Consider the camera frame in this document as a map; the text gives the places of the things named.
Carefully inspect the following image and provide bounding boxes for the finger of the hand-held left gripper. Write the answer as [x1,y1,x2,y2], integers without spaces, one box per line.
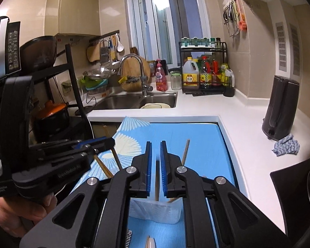
[38,137,116,151]
[38,146,99,164]

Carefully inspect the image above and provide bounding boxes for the white-capped oil dispenser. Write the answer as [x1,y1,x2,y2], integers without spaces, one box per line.
[223,68,235,98]

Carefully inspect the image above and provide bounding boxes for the green basin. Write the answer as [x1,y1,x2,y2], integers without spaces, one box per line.
[83,77,109,89]

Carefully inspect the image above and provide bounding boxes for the red sauce bottle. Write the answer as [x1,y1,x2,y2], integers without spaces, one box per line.
[211,59,221,86]

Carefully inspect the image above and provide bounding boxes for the black electric kettle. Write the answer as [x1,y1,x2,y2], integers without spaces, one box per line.
[262,75,300,141]

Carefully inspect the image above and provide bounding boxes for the clear plastic utensil holder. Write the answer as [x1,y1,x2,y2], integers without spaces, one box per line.
[129,196,183,225]

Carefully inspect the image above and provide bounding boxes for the window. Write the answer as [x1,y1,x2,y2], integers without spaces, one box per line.
[126,0,210,66]

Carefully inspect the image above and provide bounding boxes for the wide wall vent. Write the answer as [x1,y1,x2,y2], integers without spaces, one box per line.
[289,24,301,76]

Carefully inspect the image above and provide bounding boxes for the glass jar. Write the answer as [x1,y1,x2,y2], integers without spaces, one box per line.
[170,72,181,90]

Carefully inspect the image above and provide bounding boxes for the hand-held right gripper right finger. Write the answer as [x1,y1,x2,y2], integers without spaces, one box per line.
[160,140,293,248]

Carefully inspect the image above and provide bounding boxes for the steel colander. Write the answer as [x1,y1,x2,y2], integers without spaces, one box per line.
[83,67,111,80]

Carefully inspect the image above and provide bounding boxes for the faucet sponge basket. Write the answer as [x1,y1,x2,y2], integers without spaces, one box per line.
[119,75,141,85]

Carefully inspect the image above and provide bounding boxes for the row of spice jars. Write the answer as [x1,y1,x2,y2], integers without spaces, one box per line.
[181,37,221,49]

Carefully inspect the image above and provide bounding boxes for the black spice rack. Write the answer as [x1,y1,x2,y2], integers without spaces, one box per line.
[179,41,229,95]

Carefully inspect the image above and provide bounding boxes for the steel sink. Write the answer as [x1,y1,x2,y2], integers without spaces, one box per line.
[93,92,178,110]

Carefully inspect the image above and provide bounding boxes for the wall outlet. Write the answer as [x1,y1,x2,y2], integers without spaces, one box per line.
[61,81,73,95]

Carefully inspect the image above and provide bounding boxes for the round wooden cutting board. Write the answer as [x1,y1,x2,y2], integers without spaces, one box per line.
[120,56,151,91]

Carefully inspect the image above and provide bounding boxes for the hanging kitchen utensils on wall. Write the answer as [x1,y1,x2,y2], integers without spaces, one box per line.
[223,5,240,37]

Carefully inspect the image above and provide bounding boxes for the orange-handled kitchen tool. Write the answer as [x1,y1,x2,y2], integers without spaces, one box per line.
[236,0,248,31]

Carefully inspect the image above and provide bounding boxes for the microwave oven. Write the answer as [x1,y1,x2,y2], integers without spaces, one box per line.
[0,17,21,86]

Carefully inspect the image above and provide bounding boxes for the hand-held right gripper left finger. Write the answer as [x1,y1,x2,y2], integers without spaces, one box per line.
[19,141,153,248]

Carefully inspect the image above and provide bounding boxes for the yellow-label sauce bottle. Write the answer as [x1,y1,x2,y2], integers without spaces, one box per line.
[199,56,212,88]

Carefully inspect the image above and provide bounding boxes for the person's left hand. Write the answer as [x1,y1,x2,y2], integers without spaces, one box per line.
[0,192,58,238]

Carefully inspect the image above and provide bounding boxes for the white cable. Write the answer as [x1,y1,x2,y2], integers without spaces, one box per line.
[86,116,95,138]

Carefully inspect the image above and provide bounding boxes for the black pot orange lid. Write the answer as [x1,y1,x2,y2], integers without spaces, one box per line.
[33,100,70,136]

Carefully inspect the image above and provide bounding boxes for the pink dish soap bottle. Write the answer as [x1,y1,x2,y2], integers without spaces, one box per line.
[155,59,168,91]

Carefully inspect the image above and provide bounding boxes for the blue dish cloth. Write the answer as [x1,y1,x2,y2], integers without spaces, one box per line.
[272,134,300,157]

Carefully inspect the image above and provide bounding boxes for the black gas stove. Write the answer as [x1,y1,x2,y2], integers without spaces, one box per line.
[270,155,310,238]

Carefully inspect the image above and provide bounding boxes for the hanging wooden cutting board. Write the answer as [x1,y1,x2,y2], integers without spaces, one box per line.
[86,43,101,62]

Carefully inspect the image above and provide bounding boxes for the dark bowl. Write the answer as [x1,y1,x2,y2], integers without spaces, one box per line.
[19,36,58,70]

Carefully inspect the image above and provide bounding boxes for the black wall utensil rail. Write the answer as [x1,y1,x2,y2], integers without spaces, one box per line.
[89,30,120,43]

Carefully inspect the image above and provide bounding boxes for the white plate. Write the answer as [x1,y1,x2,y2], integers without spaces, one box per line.
[140,103,171,109]

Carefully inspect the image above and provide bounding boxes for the blue shell-print mat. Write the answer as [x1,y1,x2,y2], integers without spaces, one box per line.
[67,116,238,248]

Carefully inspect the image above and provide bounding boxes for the chrome faucet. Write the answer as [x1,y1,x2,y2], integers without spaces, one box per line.
[117,54,153,97]

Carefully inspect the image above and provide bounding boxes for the black shelf rack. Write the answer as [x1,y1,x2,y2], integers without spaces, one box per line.
[0,44,89,124]

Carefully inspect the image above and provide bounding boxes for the narrow wall vent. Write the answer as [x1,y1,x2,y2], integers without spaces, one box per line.
[275,22,287,71]

